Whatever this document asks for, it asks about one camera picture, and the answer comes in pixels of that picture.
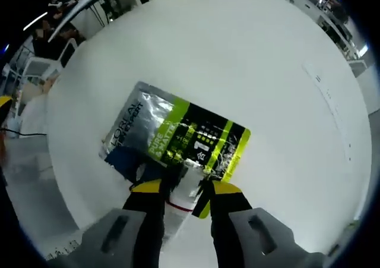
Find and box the green silver skincare sachet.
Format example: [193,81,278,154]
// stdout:
[99,81,252,184]

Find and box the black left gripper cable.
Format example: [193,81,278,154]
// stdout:
[0,125,49,137]

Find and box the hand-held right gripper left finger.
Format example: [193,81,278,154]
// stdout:
[80,181,167,268]

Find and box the white table cable cover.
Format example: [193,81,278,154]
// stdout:
[302,60,354,163]

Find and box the small white skincare bottle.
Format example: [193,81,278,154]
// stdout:
[164,165,209,239]

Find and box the dark blue skincare sachet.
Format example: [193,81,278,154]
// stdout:
[104,146,163,183]

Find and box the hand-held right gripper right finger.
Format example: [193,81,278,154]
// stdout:
[192,180,298,268]

